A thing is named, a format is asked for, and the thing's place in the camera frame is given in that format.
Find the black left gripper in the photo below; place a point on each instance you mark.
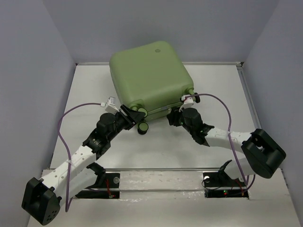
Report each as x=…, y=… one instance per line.
x=132, y=117

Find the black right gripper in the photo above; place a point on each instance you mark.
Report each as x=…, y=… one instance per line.
x=173, y=116

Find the green hard-shell suitcase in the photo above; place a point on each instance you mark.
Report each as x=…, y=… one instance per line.
x=150, y=78

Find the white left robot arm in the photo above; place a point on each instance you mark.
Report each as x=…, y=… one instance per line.
x=44, y=197

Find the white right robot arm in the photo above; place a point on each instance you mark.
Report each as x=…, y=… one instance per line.
x=262, y=155

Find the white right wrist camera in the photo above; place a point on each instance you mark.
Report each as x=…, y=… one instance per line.
x=187, y=102

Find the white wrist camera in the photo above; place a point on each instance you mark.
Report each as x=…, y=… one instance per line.
x=187, y=102
x=110, y=105

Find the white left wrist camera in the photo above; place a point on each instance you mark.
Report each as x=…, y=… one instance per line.
x=110, y=105

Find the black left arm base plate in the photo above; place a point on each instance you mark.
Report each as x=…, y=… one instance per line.
x=104, y=188

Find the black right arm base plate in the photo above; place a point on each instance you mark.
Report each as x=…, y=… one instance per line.
x=221, y=186

